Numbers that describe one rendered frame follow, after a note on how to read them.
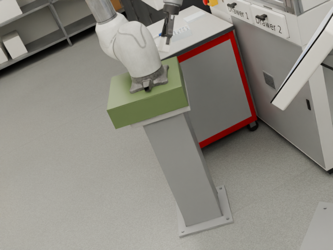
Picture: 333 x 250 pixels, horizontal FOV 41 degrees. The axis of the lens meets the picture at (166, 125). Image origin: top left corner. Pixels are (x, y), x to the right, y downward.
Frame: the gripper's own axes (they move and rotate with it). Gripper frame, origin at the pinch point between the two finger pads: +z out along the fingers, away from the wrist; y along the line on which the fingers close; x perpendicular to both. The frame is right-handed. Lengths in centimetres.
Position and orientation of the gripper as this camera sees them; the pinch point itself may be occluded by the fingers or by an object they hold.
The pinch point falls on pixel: (163, 49)
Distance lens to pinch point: 207.6
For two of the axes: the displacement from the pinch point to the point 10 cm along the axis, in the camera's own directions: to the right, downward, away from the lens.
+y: -1.5, -1.8, 9.7
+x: -9.7, -1.6, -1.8
